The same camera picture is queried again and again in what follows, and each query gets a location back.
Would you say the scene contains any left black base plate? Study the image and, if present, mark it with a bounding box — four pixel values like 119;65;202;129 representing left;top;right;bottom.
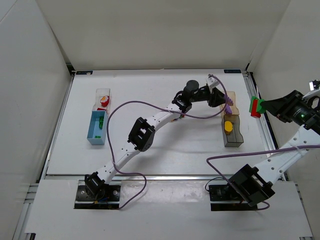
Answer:
73;182;121;210

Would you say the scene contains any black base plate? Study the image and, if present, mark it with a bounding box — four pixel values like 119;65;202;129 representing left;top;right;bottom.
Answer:
73;182;121;210
208;184;258;212

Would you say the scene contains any orange translucent container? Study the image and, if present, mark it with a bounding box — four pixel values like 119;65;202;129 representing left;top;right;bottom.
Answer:
220;91;240;117

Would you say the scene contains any purple lego plate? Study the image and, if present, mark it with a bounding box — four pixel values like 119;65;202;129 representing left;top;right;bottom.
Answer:
224;95;234;106

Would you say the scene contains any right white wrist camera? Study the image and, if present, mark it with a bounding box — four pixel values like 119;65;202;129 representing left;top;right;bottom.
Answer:
309;79;320;91

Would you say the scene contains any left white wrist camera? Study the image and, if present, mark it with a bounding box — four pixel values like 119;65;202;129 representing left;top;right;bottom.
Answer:
206;75;220;89

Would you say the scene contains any red green top lego stack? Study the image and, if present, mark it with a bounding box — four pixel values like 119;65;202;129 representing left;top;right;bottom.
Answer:
249;96;266;119

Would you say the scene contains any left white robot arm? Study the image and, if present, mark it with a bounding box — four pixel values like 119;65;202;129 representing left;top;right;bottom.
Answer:
84;76;233;202

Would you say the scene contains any yellow purple green lego stack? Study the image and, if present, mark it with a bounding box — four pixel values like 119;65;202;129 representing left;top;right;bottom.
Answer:
169;113;185;123

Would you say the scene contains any red flower lego piece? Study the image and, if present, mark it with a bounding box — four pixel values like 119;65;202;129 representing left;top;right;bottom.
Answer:
100;95;110;108

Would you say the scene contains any purple lego piece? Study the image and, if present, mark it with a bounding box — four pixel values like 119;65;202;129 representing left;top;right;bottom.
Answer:
224;105;233;115

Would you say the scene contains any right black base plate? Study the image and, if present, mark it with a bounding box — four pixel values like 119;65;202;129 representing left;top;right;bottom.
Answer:
208;184;258;212

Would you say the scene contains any grey translucent container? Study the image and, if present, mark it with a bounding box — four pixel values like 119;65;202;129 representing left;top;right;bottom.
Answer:
221;115;244;148

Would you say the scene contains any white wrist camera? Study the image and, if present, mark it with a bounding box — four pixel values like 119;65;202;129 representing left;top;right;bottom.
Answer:
309;79;320;91
206;75;220;89

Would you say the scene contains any blue container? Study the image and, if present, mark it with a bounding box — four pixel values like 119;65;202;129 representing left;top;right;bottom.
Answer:
87;110;108;146

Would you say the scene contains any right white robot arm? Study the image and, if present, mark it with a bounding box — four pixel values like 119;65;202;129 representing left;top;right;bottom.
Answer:
228;90;320;207

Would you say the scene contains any yellow round lego brick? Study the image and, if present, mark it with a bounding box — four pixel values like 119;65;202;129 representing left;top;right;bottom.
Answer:
224;120;233;134

